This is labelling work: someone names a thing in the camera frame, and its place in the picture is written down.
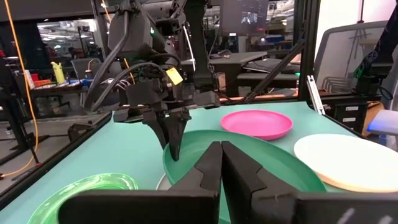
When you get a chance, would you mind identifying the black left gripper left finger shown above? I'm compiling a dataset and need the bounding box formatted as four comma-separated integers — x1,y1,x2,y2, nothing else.
57,141,223,224

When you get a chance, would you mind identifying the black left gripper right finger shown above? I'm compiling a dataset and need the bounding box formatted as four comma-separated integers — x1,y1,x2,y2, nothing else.
221,141,398,224

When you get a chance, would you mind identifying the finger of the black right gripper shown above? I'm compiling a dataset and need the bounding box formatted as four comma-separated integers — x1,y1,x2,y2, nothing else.
164,108,192,162
142,111,170,150

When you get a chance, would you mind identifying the dark green plastic plate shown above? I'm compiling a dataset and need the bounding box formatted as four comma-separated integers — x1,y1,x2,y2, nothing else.
162,129,327,224

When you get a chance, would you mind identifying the opaque pink plastic plate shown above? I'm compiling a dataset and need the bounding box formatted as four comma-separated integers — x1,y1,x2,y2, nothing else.
220,109,294,141

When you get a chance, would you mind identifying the yellow tag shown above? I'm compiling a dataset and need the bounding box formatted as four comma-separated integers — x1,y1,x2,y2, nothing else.
165,67,184,86

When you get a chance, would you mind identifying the grey plastic plate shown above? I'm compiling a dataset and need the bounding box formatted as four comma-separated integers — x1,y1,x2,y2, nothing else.
155,173,172,191

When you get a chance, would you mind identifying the black vertical column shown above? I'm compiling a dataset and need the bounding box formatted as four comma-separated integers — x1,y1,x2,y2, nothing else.
183,0,216,91

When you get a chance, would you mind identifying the clear green plastic plate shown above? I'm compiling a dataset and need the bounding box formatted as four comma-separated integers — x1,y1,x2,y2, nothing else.
27,172,139,224

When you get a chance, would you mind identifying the yellow-green bottle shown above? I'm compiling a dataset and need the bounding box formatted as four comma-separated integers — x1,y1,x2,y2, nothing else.
50,61,66,85

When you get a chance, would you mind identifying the dark desk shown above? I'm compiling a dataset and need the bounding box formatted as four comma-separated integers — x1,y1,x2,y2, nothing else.
180,51,269,97

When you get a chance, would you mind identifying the white plastic plate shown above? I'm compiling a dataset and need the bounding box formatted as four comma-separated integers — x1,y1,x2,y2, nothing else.
294,133,398,194

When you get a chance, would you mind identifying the black diagonal strut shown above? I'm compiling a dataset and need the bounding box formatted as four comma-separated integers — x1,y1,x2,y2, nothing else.
244,40,305,103

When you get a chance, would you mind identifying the black box with white labels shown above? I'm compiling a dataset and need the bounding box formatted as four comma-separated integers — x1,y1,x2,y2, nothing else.
323,101,379,134

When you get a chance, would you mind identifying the dark monitor screen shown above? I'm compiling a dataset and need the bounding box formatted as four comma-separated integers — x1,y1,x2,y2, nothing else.
221,0,270,37

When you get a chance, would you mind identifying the blue-lit grey device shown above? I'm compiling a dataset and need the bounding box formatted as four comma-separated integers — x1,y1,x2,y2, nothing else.
366,109,398,136

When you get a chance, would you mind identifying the grey mesh office chair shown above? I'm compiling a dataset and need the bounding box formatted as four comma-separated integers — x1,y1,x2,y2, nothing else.
313,20,389,91

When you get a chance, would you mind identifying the aluminium bracket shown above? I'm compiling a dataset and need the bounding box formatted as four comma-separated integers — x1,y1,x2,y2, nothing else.
306,75,326,115

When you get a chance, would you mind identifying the orange cable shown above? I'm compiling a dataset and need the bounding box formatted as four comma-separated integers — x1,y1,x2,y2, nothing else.
0,0,40,179

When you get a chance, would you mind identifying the black frame post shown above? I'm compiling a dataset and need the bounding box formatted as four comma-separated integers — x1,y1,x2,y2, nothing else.
297,0,321,102

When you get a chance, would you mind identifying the black stand with green bracket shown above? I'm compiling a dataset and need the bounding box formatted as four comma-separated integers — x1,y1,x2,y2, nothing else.
353,2,398,96

